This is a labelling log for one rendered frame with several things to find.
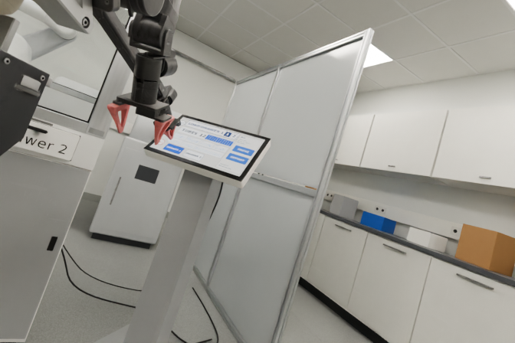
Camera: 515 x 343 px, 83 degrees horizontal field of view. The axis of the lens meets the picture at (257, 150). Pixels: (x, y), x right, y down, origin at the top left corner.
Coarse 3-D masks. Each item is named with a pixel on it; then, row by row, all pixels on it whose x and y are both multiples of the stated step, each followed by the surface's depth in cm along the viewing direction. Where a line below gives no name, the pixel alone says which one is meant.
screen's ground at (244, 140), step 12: (192, 120) 153; (180, 132) 146; (192, 132) 145; (240, 132) 145; (240, 144) 138; (252, 144) 138; (180, 156) 132; (204, 156) 132; (252, 156) 132; (216, 168) 126; (228, 168) 126; (240, 168) 126
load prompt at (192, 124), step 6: (192, 126) 149; (198, 126) 149; (204, 126) 149; (210, 126) 149; (210, 132) 145; (216, 132) 145; (222, 132) 145; (228, 132) 145; (234, 132) 145; (228, 138) 142; (234, 138) 142
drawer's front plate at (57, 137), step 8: (40, 128) 116; (48, 128) 117; (32, 136) 115; (40, 136) 116; (48, 136) 117; (56, 136) 118; (64, 136) 120; (72, 136) 121; (16, 144) 112; (24, 144) 113; (40, 144) 116; (48, 144) 117; (56, 144) 119; (64, 144) 120; (72, 144) 121; (40, 152) 116; (48, 152) 118; (56, 152) 119; (64, 152) 120; (72, 152) 122
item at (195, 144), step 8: (176, 136) 143; (184, 136) 143; (176, 144) 139; (184, 144) 139; (192, 144) 139; (200, 144) 139; (208, 144) 139; (216, 144) 138; (208, 152) 134; (216, 152) 134; (224, 152) 134
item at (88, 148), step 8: (32, 120) 116; (56, 128) 120; (64, 128) 121; (80, 136) 124; (88, 136) 126; (80, 144) 124; (88, 144) 126; (96, 144) 127; (24, 152) 115; (32, 152) 116; (80, 152) 125; (88, 152) 126; (96, 152) 127; (56, 160) 120; (64, 160) 122; (72, 160) 123; (80, 160) 125; (88, 160) 126; (96, 160) 128; (88, 168) 126
